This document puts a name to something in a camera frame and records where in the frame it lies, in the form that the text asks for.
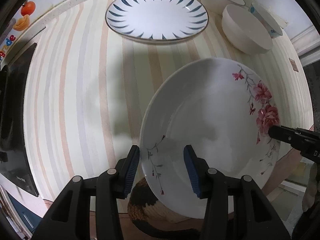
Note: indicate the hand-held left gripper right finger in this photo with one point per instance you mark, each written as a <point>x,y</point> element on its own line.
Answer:
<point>191,172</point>

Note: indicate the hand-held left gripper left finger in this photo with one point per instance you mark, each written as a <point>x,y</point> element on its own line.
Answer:
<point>132,170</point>

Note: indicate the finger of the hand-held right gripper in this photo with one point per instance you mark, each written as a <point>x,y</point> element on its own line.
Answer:
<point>280,133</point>

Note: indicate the white plate with pink flowers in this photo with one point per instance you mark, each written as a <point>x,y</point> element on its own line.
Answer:
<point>212,110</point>

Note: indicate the small patterned cup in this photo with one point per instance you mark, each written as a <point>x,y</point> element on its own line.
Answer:
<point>268,21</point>

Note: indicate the white plate with blue leaves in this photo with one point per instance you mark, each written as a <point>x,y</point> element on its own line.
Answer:
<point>157,15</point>

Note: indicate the small brown square label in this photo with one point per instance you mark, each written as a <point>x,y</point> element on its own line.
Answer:
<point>293,65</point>

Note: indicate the striped table mat with cat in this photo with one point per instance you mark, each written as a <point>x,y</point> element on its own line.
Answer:
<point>80,100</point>

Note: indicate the black induction cooktop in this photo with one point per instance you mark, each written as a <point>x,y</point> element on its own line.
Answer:
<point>15,120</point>

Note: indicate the colourful character wall stickers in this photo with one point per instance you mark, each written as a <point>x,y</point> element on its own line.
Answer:
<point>7,46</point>

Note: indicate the gold ingot wall sticker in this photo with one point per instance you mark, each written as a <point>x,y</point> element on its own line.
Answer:
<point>22,23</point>

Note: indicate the orange persimmon wall sticker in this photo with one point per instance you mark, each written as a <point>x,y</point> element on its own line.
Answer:
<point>28,8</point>

